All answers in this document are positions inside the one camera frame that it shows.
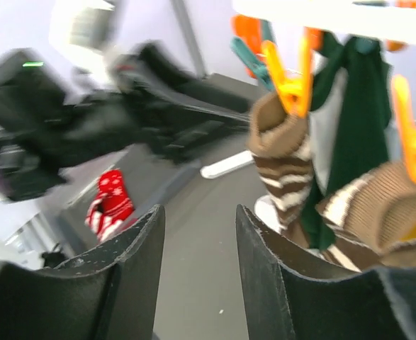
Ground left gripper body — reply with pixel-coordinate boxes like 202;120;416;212
108;52;179;149

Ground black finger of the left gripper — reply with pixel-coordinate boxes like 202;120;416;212
136;42;252;163

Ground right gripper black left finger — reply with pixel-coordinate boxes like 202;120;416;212
0;205;166;340

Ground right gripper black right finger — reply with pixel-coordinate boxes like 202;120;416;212
236;205;416;340

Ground red white striped sock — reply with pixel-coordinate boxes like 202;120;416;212
85;199;137;244

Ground white clip hanger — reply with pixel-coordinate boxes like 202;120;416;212
228;0;416;185

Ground brown white striped sock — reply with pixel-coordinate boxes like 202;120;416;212
316;161;416;272

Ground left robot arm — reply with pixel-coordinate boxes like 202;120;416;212
0;41;252;202

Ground metal clothes rack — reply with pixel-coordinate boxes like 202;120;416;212
170;0;253;179

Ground green white sock pair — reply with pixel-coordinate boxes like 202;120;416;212
301;33;392;251

